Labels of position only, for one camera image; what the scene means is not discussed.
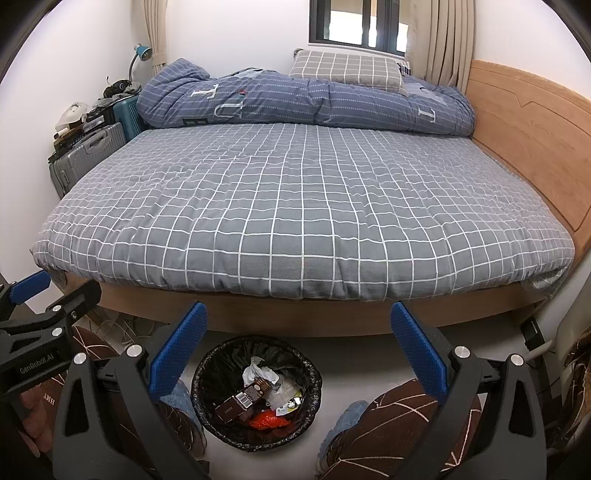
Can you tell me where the black adapter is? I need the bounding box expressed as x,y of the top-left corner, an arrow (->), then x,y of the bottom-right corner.
521,318 -> 542,350

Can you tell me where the blue printed quilt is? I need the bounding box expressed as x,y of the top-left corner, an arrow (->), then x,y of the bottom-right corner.
136,58 -> 476,136

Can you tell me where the person's left hand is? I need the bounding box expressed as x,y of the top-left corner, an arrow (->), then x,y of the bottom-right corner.
21,385 -> 55,456

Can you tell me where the person's left leg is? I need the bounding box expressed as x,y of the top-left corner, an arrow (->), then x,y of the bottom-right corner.
41,325 -> 206,462

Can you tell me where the grey suitcase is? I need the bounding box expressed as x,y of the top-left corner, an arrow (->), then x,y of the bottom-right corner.
48,122 -> 127,199

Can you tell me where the wooden bed frame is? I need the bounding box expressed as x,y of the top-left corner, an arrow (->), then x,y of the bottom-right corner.
65,59 -> 591,337

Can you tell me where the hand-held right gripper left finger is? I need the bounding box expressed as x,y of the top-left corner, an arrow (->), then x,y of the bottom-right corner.
52,302 -> 208,480

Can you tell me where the blue shoe cover right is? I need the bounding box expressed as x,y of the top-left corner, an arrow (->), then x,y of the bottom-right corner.
318,401 -> 370,467

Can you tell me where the blue shoe cover left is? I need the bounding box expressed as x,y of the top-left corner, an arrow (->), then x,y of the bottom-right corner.
159,381 -> 192,409

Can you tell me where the grey checked bed sheet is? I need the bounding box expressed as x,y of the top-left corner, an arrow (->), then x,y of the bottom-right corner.
30,122 -> 578,303

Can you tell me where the trash bin with black liner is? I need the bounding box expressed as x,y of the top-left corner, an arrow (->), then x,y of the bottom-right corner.
191,335 -> 323,452

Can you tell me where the teal suitcase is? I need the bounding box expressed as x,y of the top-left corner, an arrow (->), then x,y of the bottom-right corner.
112,95 -> 148,139

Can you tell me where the white tissue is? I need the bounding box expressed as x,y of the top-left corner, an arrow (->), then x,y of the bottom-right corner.
242,355 -> 283,386

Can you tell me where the blue shoe cover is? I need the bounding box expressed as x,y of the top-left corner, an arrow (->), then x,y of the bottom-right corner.
159,381 -> 192,409
318,401 -> 370,467

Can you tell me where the red plastic bag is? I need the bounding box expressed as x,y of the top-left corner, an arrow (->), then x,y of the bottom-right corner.
247,410 -> 293,431

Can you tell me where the blue desk lamp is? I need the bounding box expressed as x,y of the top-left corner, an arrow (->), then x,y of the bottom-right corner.
128,43 -> 153,84

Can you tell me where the white plastic object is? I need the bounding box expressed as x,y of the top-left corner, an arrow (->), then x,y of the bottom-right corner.
55,102 -> 88,134

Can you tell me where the dark framed window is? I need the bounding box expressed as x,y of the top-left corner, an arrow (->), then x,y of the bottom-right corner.
308,0 -> 416,54

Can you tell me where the brown box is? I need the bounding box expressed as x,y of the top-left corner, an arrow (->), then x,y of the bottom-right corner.
215,376 -> 271,423

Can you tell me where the person's right leg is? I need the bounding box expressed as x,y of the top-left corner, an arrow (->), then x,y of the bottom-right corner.
316,378 -> 483,480

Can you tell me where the brown patterned cloth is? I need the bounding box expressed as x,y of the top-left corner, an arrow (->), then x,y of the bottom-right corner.
551,337 -> 591,455

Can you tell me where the beige curtain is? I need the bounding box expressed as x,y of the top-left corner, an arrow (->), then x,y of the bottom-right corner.
141,0 -> 169,77
406,0 -> 476,93

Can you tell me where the yellow and white snack packet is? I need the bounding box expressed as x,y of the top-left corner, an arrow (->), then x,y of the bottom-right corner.
270,385 -> 304,414

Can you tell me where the grey checked pillow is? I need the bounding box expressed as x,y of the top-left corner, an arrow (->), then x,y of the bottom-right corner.
289,49 -> 409,95

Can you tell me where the person's leg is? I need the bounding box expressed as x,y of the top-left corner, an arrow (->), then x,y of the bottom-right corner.
316,378 -> 483,480
41,325 -> 206,462

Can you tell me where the pile of dark items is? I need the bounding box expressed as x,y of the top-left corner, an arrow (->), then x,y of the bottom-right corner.
99,78 -> 144,100

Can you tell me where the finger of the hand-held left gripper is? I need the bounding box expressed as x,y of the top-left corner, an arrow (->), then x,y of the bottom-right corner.
0,270 -> 51,321
0,280 -> 102,356

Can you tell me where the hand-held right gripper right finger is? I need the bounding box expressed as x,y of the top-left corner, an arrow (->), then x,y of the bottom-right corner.
390,301 -> 550,480

